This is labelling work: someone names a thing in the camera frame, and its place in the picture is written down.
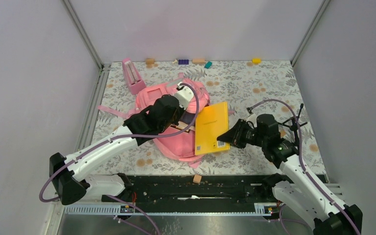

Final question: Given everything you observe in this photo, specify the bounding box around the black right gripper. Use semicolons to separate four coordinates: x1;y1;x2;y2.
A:
217;118;267;149

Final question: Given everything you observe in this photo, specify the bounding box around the pink student backpack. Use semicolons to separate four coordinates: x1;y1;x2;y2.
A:
98;72;211;168

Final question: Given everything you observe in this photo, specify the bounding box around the yellow notebook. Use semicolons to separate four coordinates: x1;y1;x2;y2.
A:
195;101;230;155

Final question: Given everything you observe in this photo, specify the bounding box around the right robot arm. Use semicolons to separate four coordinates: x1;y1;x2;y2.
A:
217;102;363;235

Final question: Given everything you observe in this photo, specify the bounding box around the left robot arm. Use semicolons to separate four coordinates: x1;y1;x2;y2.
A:
39;82;199;205

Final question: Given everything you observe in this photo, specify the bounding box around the pink metronome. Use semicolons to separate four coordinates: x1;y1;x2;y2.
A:
122;58;146;95

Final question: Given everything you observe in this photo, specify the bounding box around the purple toy brick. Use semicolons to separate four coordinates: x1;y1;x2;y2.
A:
178;59;189;65

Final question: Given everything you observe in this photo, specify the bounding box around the wooden block far left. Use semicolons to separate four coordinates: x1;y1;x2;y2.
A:
145;58;155;65

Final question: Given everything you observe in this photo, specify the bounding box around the small wooden cube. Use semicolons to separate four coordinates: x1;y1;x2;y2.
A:
193;174;202;184

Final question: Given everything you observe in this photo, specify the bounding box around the long wooden block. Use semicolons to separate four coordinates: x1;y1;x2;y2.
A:
192;58;206;65

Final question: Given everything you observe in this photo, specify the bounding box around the black microphone tripod stand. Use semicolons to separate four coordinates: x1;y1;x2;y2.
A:
278;103;308;142

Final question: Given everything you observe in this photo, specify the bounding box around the teal block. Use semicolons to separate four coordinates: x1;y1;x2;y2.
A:
204;61;212;69

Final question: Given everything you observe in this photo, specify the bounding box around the yellow block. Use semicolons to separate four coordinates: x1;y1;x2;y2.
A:
252;58;262;64

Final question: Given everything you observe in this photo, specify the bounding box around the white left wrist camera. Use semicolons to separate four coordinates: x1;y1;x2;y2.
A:
173;85;194;110

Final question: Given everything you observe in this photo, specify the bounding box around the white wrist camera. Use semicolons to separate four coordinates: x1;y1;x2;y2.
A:
173;85;194;110
246;114;257;126

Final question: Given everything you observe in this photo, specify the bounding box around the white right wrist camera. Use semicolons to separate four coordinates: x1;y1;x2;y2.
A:
246;114;257;126

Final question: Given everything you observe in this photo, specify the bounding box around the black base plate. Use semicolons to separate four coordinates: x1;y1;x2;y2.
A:
98;174;328;214

